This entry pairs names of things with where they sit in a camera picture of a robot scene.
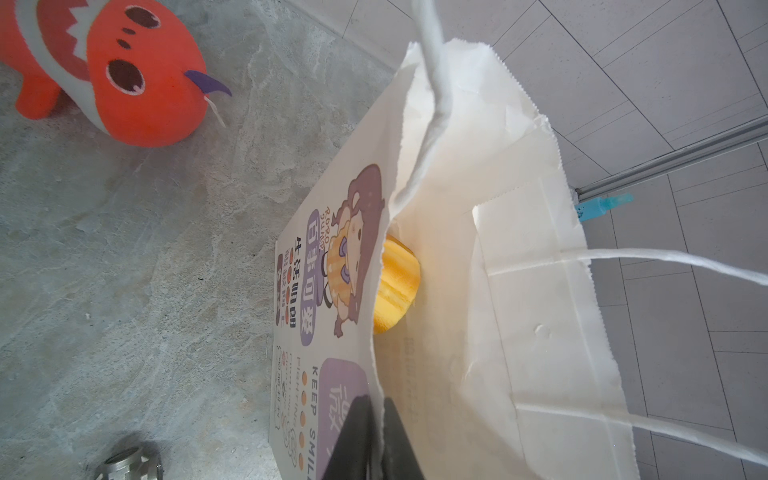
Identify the white paper bag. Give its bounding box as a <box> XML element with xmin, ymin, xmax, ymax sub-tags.
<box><xmin>269</xmin><ymin>1</ymin><xmax>767</xmax><ymax>479</ymax></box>

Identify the teal bottle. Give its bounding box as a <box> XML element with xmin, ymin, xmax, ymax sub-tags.
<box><xmin>576</xmin><ymin>193</ymin><xmax>634</xmax><ymax>222</ymax></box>

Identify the bundt ring bread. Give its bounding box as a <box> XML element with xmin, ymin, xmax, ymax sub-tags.
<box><xmin>373</xmin><ymin>235</ymin><xmax>421</xmax><ymax>334</ymax></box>

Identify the small metal fitting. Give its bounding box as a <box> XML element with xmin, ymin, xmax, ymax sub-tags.
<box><xmin>95</xmin><ymin>446</ymin><xmax>164</xmax><ymax>480</ymax></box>

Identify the red shark plush toy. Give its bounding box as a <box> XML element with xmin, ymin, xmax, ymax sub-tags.
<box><xmin>1</xmin><ymin>0</ymin><xmax>231</xmax><ymax>148</ymax></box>

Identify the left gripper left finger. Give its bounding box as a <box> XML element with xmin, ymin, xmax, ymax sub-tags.
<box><xmin>322</xmin><ymin>395</ymin><xmax>375</xmax><ymax>480</ymax></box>

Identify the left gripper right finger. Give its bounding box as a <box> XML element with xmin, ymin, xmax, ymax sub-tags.
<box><xmin>381</xmin><ymin>398</ymin><xmax>425</xmax><ymax>480</ymax></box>

